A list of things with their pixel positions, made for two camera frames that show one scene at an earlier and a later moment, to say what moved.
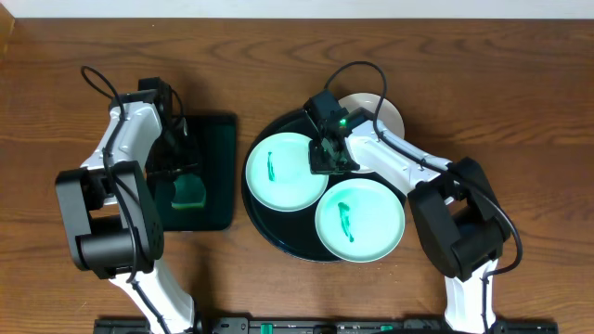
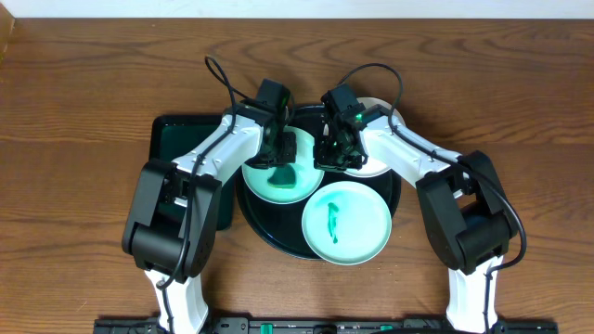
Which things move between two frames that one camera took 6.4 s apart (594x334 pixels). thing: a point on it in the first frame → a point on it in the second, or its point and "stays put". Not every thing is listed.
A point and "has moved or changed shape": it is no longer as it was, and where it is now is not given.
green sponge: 189,192 has moved or changed shape
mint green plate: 279,175 has moved or changed shape
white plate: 391,116 stays put
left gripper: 174,172 → 282,151
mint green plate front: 359,220 has moved or changed shape
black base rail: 323,325 stays put
